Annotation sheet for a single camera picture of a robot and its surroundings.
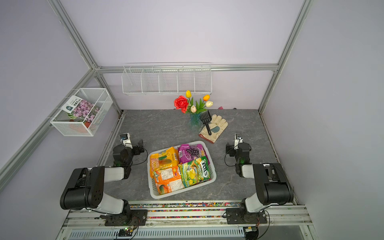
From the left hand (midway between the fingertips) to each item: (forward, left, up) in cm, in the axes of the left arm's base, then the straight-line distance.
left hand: (135, 141), depth 92 cm
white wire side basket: (-2, +26, +21) cm, 34 cm away
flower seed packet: (+4, +19, +25) cm, 32 cm away
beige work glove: (+14, -55, -8) cm, 57 cm away
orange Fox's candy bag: (-26, -22, +2) cm, 34 cm away
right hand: (-3, -63, -3) cm, 63 cm away
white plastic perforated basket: (-30, -14, 0) cm, 33 cm away
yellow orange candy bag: (-15, -19, +2) cm, 24 cm away
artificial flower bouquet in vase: (+1, -34, +26) cm, 43 cm away
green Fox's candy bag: (-24, -36, +3) cm, 43 cm away
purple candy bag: (-13, -32, +4) cm, 35 cm away
